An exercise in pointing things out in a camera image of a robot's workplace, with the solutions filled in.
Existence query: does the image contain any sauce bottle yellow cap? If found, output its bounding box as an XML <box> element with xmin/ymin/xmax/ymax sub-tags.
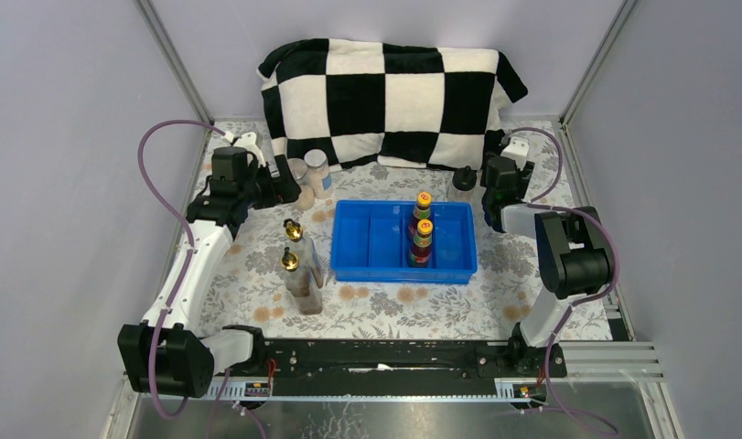
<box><xmin>407</xmin><ymin>219</ymin><xmax>434</xmax><ymax>268</ymax></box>
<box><xmin>407</xmin><ymin>191</ymin><xmax>433</xmax><ymax>240</ymax></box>

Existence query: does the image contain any blue plastic divided bin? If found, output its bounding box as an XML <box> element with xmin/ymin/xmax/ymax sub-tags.
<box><xmin>330</xmin><ymin>199</ymin><xmax>478</xmax><ymax>284</ymax></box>

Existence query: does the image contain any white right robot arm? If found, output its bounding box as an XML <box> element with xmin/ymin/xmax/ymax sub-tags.
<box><xmin>481</xmin><ymin>154</ymin><xmax>618</xmax><ymax>377</ymax></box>

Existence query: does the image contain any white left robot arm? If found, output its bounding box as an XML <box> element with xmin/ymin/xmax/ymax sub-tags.
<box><xmin>117</xmin><ymin>146</ymin><xmax>300</xmax><ymax>398</ymax></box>

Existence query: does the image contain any clear jar with steel lid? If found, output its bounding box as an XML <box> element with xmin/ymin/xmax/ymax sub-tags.
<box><xmin>287</xmin><ymin>158</ymin><xmax>315</xmax><ymax>211</ymax></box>

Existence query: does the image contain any seed shaker black cap near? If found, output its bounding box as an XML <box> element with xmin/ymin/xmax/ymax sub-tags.
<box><xmin>446</xmin><ymin>166</ymin><xmax>478</xmax><ymax>203</ymax></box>

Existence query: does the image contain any glass oil bottle gold stopper far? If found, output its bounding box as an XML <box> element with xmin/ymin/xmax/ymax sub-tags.
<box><xmin>283</xmin><ymin>219</ymin><xmax>325</xmax><ymax>289</ymax></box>

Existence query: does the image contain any glass oil bottle gold stopper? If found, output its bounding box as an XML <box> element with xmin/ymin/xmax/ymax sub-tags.
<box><xmin>283</xmin><ymin>219</ymin><xmax>325</xmax><ymax>289</ymax></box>
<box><xmin>281</xmin><ymin>247</ymin><xmax>323</xmax><ymax>316</ymax></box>

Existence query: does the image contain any floral patterned tablecloth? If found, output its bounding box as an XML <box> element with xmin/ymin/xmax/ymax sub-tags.
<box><xmin>191</xmin><ymin>119</ymin><xmax>614</xmax><ymax>342</ymax></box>

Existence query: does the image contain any glass oil bottle gold stopper near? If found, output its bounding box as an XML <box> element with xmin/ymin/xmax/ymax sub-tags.
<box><xmin>281</xmin><ymin>247</ymin><xmax>323</xmax><ymax>316</ymax></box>

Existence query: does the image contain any black and white checkered blanket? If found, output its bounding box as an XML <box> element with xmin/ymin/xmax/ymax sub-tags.
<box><xmin>257</xmin><ymin>38</ymin><xmax>528</xmax><ymax>171</ymax></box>

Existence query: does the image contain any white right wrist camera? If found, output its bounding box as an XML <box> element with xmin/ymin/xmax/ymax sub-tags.
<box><xmin>500</xmin><ymin>136</ymin><xmax>530</xmax><ymax>168</ymax></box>

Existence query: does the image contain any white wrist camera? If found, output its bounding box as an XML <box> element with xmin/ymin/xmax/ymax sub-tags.
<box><xmin>222</xmin><ymin>131</ymin><xmax>267</xmax><ymax>167</ymax></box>
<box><xmin>500</xmin><ymin>136</ymin><xmax>530</xmax><ymax>168</ymax></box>

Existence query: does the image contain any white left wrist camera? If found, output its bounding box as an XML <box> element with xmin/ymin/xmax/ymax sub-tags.
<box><xmin>222</xmin><ymin>131</ymin><xmax>267</xmax><ymax>167</ymax></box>

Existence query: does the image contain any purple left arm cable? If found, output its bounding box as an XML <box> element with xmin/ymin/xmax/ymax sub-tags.
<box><xmin>137</xmin><ymin>120</ymin><xmax>226</xmax><ymax>421</ymax></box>

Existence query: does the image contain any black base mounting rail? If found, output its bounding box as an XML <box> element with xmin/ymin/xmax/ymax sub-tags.
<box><xmin>231</xmin><ymin>338</ymin><xmax>567</xmax><ymax>398</ymax></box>

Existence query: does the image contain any aluminium frame post right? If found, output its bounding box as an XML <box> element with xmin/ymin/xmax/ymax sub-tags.
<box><xmin>559</xmin><ymin>0</ymin><xmax>640</xmax><ymax>126</ymax></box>

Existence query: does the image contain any aluminium frame post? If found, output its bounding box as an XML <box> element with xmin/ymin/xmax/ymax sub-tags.
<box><xmin>134</xmin><ymin>0</ymin><xmax>212</xmax><ymax>123</ymax></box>
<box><xmin>559</xmin><ymin>0</ymin><xmax>640</xmax><ymax>126</ymax></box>

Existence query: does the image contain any aluminium frame post left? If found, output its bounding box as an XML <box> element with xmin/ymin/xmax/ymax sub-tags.
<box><xmin>134</xmin><ymin>0</ymin><xmax>212</xmax><ymax>123</ymax></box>

